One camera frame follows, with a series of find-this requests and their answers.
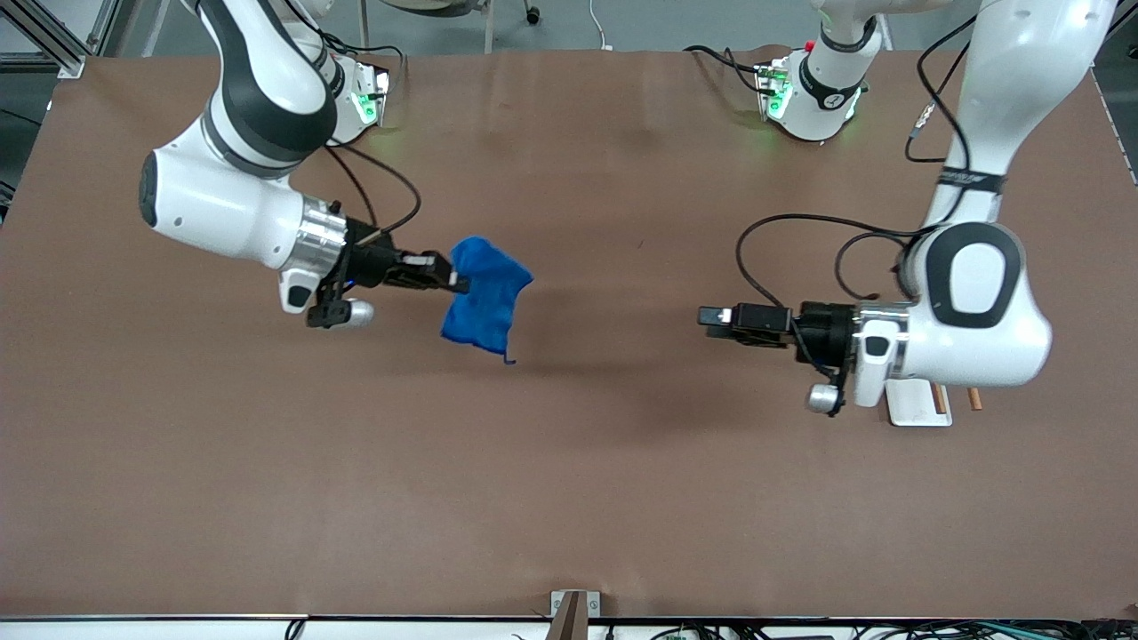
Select chair base with wheel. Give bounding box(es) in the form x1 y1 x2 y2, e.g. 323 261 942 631
356 0 543 54

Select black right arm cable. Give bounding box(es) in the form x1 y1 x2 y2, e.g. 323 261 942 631
322 140 422 237

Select cable bundle under table edge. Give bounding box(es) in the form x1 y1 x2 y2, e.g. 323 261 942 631
511 620 1138 640

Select metal table edge bracket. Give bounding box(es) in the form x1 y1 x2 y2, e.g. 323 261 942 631
548 589 602 640

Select blue microfibre towel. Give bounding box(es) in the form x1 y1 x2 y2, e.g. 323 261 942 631
439 236 535 366

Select black right base cable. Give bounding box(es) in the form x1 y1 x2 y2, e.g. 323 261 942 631
325 34 406 70

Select black base cable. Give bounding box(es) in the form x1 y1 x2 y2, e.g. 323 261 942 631
325 34 406 70
683 44 767 92

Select white rack with wooden rods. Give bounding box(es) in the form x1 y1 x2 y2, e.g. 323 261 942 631
884 378 984 428

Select aluminium frame post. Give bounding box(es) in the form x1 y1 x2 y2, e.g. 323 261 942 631
0 0 121 79
1102 0 1138 41

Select black left base cable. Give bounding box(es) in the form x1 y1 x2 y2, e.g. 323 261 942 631
683 44 767 92

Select brown table cover sheet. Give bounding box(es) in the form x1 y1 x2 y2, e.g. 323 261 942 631
0 49 1138 620

